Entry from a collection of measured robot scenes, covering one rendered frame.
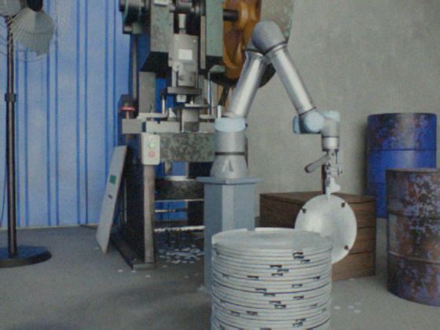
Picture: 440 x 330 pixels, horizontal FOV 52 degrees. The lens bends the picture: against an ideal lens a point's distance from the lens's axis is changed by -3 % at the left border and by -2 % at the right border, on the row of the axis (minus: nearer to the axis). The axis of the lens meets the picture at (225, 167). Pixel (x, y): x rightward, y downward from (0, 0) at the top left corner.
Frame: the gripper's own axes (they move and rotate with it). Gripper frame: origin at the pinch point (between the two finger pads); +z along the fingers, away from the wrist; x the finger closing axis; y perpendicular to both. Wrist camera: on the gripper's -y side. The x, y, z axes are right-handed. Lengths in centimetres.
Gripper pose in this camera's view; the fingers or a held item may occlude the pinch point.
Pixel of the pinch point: (324, 196)
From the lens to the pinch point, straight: 194.9
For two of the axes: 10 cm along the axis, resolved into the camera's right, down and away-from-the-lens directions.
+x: -0.2, -0.2, 10.0
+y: 10.0, 0.0, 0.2
